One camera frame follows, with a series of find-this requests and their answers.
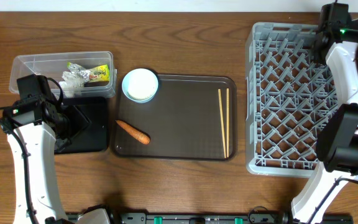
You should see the white tissue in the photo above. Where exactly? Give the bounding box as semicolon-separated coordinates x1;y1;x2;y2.
59;72;86;98

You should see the yellow snack wrapper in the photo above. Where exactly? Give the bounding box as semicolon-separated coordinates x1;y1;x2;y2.
67;62;110;83

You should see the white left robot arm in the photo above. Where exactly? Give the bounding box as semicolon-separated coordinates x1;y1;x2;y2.
0;74;90;223

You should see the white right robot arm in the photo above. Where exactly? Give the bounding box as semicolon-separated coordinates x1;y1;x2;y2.
287;2;358;223

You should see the black waste tray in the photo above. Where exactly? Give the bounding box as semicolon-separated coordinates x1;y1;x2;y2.
54;96;109;154

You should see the clear plastic waste bin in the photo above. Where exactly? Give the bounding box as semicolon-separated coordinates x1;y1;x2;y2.
9;51;116;98

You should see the grey dishwasher rack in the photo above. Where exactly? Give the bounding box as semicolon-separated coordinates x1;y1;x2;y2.
245;22;337;178

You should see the orange carrot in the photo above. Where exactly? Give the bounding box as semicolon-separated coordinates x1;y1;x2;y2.
116;120;150;145

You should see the light blue rice bowl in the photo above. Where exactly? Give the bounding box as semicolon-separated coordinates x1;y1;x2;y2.
121;68;158;103

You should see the brown serving tray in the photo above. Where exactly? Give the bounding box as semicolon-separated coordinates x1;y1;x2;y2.
112;75;237;161

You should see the left wooden chopstick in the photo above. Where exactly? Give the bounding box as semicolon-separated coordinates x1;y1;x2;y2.
218;89;227;159

